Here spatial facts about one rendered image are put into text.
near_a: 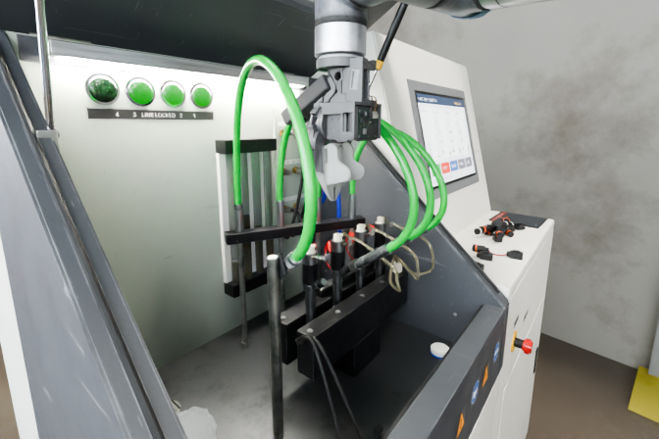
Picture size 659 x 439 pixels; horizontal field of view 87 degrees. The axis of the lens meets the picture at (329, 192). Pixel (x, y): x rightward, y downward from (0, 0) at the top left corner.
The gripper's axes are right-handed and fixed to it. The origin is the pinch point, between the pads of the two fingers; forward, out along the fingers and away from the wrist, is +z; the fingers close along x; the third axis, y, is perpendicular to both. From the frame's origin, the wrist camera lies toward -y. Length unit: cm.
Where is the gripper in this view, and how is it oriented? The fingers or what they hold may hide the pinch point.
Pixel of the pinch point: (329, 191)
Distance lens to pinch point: 56.3
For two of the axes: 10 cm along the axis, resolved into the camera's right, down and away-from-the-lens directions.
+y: 7.8, 1.2, -6.2
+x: 6.3, -1.5, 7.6
